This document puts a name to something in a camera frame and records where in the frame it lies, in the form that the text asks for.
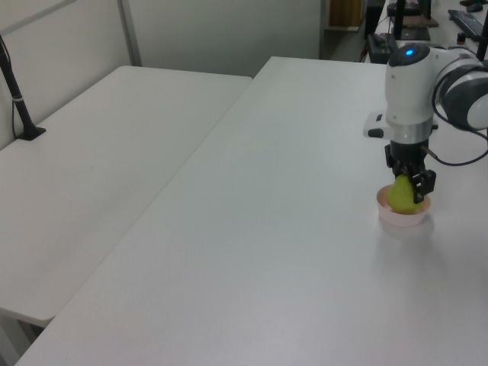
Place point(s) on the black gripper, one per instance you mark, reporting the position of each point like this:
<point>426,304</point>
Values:
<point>408,154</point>

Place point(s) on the green pear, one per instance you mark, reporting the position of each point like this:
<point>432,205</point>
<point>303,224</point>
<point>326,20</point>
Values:
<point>400,196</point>

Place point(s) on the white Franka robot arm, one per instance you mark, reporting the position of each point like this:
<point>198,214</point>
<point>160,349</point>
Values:
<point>408,87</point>

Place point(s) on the pink plastic bowl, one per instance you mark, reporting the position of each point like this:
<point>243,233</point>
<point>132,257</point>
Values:
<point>396,220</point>

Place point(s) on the black box device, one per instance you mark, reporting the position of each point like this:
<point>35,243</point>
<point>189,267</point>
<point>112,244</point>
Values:
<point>379,47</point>

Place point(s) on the black monitor stand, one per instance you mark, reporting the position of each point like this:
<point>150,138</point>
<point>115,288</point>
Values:
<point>413,33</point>

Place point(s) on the small black red object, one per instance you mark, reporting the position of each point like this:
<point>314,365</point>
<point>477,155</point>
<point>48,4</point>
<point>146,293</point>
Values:
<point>461,39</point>

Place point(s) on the thin black stand pole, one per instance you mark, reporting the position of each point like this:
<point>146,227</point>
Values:
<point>482,45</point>

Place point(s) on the black computer keyboard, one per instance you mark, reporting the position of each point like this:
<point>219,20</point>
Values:
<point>467,23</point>

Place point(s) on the brown wooden cabinet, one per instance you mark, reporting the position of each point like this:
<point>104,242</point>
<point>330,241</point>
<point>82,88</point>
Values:
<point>345,13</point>

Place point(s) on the white side table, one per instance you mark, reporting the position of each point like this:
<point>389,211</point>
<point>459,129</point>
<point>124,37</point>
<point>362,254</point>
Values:
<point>95,171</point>

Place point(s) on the black pole stand with base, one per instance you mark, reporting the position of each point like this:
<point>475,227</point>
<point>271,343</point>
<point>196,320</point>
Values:
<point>17,95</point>

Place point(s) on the aluminium partition post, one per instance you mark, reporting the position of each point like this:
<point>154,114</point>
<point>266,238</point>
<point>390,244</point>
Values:
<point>131,34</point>

